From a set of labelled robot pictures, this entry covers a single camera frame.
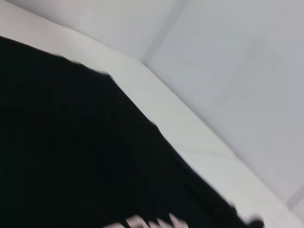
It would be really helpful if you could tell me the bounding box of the black shirt with FREE print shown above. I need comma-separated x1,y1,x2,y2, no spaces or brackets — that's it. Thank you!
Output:
0,35,266,228

